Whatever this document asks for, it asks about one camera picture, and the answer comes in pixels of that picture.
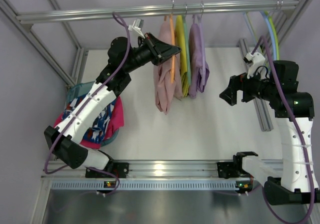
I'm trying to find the aluminium hanging rail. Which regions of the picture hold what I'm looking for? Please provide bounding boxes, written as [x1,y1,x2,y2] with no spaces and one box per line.
[16,0,299,24]

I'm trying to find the lime green empty hanger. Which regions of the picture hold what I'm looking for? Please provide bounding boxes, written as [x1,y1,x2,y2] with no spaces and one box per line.
[246,0,283,61]

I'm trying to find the left frame post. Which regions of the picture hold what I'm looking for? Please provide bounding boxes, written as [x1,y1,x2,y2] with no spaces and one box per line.
[0,0,86,87]

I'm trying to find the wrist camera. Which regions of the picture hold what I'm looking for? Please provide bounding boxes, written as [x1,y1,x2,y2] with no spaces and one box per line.
[244,52,265,79]
[128,18,145,38]

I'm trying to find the grey slotted cable duct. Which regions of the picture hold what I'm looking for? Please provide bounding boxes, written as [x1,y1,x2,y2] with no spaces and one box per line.
[51,180,252,191]

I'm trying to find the magenta garment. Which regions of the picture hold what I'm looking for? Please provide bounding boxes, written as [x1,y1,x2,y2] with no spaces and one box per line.
[53,96,125,149]

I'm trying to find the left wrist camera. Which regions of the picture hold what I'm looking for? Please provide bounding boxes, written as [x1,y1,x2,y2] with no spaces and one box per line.
[128,18,145,38]

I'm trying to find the yellow trousers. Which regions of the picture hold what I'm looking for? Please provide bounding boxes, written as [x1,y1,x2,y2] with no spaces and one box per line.
[175,15,189,97]

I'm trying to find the purple hanger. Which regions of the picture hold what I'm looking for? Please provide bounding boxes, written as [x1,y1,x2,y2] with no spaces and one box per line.
[192,1,206,75]

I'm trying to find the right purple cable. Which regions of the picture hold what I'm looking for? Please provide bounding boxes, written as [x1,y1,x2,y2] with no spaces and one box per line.
[251,35,316,224]

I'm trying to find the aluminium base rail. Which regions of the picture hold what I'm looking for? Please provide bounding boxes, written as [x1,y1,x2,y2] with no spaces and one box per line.
[42,158,286,182]

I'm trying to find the pink trousers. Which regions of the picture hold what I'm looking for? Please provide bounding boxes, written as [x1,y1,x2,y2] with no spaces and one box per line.
[153,16,184,116]

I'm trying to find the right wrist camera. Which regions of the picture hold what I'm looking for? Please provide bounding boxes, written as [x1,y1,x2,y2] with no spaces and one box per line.
[244,52,265,79]

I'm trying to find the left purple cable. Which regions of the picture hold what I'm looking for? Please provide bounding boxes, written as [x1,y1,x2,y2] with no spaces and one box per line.
[43,11,132,175]

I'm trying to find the blue patterned garment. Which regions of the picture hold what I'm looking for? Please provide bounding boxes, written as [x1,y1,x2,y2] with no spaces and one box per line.
[60,94,117,149]

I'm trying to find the purple cable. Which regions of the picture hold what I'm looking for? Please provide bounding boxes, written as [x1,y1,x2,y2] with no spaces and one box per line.
[251,35,316,224]
[43,11,132,175]

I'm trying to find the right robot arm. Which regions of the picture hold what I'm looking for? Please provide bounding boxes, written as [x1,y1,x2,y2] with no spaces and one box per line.
[219,61,320,205]

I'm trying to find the teal laundry basket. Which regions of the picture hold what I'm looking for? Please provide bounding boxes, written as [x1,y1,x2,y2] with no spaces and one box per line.
[55,82,93,124]

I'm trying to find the orange hanger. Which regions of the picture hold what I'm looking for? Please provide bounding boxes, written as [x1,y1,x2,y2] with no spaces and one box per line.
[168,0,176,84]

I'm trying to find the purple trousers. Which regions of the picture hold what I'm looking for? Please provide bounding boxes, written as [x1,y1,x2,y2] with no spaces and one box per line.
[188,23,210,98]

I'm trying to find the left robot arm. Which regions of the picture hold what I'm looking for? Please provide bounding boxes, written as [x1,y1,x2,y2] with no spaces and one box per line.
[44,33,181,171]

